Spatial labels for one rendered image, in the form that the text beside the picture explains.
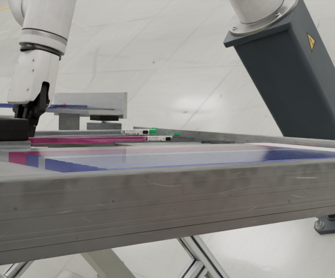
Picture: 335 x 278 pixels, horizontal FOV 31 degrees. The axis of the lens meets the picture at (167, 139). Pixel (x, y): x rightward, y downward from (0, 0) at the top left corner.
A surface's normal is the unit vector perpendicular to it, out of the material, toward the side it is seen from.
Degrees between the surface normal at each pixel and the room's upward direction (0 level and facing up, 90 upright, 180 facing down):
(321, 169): 90
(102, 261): 90
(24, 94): 33
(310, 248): 0
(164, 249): 0
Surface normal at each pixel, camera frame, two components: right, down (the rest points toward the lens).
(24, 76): -0.77, -0.22
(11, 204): 0.64, 0.06
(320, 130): -0.33, 0.66
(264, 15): 0.04, 0.52
